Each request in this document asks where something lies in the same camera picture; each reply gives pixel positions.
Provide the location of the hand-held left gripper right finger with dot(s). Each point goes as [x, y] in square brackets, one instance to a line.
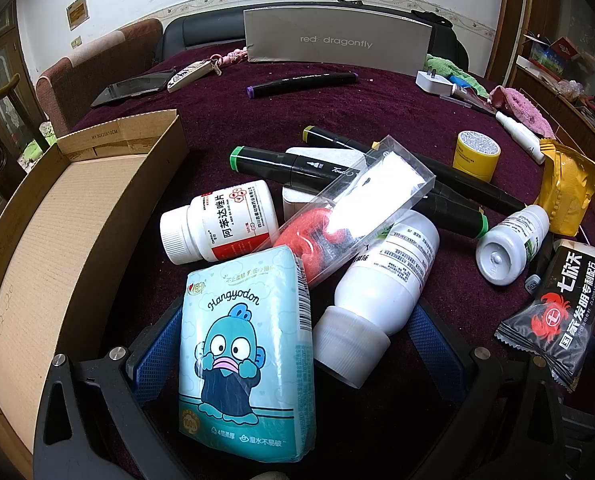
[432, 350]

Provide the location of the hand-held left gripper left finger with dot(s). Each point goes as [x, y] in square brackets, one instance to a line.
[152, 355]

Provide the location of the large white plastic bottle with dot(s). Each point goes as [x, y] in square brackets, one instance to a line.
[377, 290]

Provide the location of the blue cartoon tissue pack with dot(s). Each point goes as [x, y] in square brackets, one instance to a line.
[237, 350]

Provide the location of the small white bottle green label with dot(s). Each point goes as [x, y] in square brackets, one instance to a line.
[502, 255]

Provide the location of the black crab snack packet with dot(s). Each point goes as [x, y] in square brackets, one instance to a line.
[562, 310]

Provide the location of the white pill bottle red label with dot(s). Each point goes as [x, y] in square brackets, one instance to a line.
[217, 225]

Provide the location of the brown cardboard box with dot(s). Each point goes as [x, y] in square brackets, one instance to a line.
[52, 240]

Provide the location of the clear plastic box red sponge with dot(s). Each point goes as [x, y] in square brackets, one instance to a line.
[357, 200]

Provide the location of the black marker yellow-green cap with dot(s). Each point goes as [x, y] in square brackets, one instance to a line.
[477, 185]

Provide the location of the yellow tape roll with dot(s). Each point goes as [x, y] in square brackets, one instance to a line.
[472, 160]

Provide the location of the white square power adapter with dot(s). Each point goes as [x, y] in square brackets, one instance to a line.
[297, 202]

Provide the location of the yellow foil packet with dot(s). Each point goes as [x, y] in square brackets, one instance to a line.
[565, 185]

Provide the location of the black marker green cap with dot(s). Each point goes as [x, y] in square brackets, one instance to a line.
[277, 162]

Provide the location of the white tube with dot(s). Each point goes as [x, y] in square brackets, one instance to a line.
[520, 137]

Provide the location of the green floral blanket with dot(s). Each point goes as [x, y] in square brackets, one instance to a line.
[32, 147]

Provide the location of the dark red pen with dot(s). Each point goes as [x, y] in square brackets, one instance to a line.
[470, 96]

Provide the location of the pink knitted cloth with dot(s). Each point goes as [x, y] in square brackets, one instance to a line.
[525, 110]

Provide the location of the wooden sideboard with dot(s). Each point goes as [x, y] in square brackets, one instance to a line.
[567, 120]

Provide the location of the white charger plug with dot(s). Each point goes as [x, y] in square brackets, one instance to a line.
[430, 82]

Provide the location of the black smartphone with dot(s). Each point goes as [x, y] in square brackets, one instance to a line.
[132, 87]

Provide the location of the white car key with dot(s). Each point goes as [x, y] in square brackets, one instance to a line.
[187, 74]

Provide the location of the green cloth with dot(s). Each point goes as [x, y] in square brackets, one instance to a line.
[442, 66]

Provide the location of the black marker purple cap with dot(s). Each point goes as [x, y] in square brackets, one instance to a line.
[302, 84]

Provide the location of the brown armchair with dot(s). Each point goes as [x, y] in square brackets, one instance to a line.
[102, 60]

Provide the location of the black leather sofa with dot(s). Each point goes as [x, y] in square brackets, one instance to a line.
[197, 32]

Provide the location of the grey shoe box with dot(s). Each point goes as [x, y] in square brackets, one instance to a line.
[337, 35]

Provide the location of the wall outlet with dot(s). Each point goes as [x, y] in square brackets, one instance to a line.
[77, 42]

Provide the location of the wooden door frame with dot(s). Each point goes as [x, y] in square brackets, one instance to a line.
[510, 10]

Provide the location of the gold wall plaque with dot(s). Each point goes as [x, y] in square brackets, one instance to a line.
[77, 12]

